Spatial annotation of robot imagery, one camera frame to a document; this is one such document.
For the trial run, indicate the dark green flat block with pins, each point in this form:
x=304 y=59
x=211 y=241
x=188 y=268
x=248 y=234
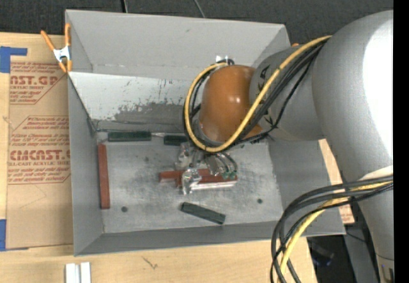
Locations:
x=172 y=140
x=203 y=212
x=129 y=136

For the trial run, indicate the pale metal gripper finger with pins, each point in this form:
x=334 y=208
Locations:
x=183 y=156
x=189 y=182

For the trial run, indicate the red-brown flat block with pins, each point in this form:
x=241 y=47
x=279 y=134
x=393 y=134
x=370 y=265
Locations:
x=103 y=176
x=169 y=176

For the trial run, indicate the grey metal bin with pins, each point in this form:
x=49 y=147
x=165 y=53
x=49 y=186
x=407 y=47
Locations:
x=143 y=42

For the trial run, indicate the brown cardboard board red print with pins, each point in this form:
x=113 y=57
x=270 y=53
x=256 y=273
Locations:
x=35 y=134

